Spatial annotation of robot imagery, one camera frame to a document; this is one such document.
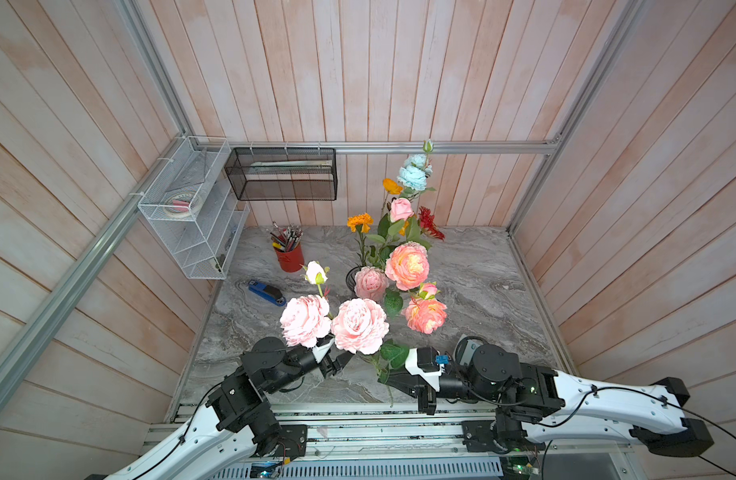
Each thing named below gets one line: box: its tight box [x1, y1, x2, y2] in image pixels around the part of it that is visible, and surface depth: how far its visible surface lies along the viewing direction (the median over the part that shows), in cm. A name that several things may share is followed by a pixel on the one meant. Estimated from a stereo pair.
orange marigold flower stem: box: [347, 212, 375, 266], surface depth 80 cm
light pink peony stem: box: [280, 261, 410, 385], surface depth 38 cm
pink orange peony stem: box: [384, 241, 448, 335], surface depth 51 cm
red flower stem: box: [418, 206, 446, 241], surface depth 68 cm
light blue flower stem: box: [397, 140, 436, 199], surface depth 70 cm
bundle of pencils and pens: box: [270, 221, 303, 253], surface depth 102 cm
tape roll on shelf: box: [163, 192, 193, 219], surface depth 75 cm
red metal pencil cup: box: [275, 244, 305, 273], surface depth 109 cm
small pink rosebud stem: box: [390, 197, 414, 222], surface depth 65 cm
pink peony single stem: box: [354, 266, 389, 303], surface depth 62 cm
